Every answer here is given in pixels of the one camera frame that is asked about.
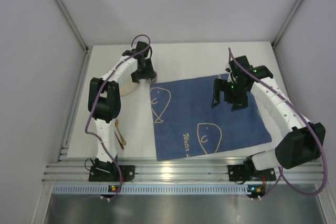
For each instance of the cream ceramic plate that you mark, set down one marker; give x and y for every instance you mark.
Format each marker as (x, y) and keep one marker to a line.
(128, 86)

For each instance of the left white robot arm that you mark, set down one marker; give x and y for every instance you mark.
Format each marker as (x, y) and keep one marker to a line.
(104, 102)

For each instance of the right aluminium frame post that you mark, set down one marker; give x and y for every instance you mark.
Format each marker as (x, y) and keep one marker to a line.
(286, 23)

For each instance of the aluminium frame post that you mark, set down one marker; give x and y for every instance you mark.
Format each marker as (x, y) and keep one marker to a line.
(70, 22)
(286, 23)

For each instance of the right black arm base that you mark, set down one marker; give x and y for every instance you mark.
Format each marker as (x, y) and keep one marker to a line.
(240, 174)

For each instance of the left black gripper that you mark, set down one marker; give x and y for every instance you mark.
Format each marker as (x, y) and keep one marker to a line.
(143, 74)

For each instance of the slotted grey cable duct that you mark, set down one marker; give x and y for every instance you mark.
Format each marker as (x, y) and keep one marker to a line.
(159, 189)

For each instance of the gold spoon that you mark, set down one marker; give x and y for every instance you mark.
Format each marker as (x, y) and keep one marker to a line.
(116, 125)

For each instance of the rose gold fork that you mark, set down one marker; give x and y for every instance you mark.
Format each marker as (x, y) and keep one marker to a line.
(121, 145)

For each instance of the blue fish pattern placemat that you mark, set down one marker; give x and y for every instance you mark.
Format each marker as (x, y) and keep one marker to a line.
(185, 124)

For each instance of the small beige ceramic cup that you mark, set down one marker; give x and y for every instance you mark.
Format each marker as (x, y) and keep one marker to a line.
(153, 78)

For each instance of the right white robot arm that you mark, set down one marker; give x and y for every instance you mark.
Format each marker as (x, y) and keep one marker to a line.
(301, 139)

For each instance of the left aluminium frame post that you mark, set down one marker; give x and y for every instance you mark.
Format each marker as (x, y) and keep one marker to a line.
(70, 22)

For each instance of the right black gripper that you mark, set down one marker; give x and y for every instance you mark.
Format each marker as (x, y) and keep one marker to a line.
(230, 95)

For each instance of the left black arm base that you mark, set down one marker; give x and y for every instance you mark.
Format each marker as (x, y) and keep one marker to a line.
(111, 173)

